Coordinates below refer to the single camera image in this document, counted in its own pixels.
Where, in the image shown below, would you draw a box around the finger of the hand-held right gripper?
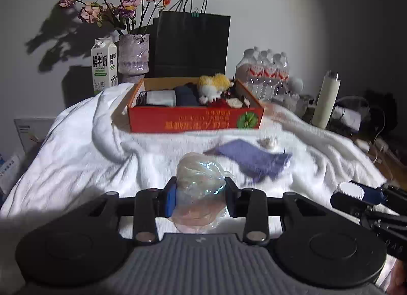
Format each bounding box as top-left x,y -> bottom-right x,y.
349,180 -> 407,208
330,191 -> 382,219

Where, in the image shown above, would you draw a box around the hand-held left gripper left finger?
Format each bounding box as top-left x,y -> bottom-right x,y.
87,177 -> 177,245

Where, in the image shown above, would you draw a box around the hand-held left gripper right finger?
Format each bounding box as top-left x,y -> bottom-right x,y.
224,177 -> 315,245

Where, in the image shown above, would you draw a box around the white round brush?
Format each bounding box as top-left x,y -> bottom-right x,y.
338,182 -> 365,200

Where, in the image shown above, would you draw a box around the clear plastic bag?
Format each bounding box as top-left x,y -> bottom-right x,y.
170,152 -> 236,235

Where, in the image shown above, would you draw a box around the orange cardboard box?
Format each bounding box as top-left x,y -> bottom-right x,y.
127,76 -> 265,133

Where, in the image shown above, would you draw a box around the white power strip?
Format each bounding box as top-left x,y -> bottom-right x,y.
354,138 -> 390,156

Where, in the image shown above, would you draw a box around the purple cloth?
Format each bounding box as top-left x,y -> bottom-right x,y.
203,139 -> 293,184

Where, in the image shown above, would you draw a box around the small crumpled wrapper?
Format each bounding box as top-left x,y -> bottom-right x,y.
257,137 -> 280,150

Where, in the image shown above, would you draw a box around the white power adapter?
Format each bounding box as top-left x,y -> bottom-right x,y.
332,104 -> 363,132

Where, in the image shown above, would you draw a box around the white blanket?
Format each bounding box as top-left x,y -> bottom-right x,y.
0,83 -> 395,241

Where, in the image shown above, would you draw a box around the white zip pouch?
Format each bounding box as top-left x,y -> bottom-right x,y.
146,90 -> 177,107

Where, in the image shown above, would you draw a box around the navy blue case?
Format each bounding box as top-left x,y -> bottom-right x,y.
174,83 -> 201,107

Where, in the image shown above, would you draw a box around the white cylindrical bottle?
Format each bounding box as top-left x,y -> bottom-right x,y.
311,71 -> 341,129

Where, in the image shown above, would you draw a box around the yellow white plush toy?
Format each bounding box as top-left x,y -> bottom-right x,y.
198,73 -> 232,106

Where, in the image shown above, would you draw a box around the white round object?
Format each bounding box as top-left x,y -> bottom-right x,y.
288,76 -> 305,95

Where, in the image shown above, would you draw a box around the pack of water bottles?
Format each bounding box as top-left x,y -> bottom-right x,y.
235,46 -> 291,102

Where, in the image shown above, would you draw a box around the white green milk carton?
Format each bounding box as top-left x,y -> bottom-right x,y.
91,37 -> 119,95

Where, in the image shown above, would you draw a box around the purple textured vase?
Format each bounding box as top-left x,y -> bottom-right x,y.
118,34 -> 150,85

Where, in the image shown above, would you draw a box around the grey flat carton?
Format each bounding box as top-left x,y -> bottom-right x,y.
13,117 -> 58,152

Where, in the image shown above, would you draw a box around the black paper bag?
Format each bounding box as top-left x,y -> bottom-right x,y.
149,0 -> 231,79

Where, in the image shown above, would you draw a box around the blue white paper box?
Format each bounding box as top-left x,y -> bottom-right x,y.
0,152 -> 29,197

